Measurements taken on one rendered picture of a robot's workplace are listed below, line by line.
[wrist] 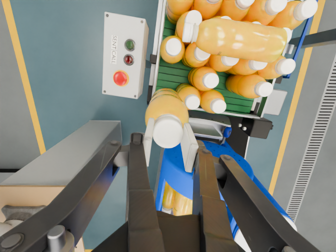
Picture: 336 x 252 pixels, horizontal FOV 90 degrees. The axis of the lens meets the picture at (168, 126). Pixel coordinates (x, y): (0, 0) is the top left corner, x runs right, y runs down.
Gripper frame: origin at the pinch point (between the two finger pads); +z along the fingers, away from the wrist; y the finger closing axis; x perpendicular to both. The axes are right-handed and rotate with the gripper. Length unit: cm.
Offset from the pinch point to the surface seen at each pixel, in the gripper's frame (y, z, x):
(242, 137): 79, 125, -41
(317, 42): 50, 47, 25
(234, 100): 28, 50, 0
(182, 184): 7.4, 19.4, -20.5
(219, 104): 14.8, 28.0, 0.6
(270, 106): 46, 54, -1
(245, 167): 27.2, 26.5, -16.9
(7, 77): -138, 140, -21
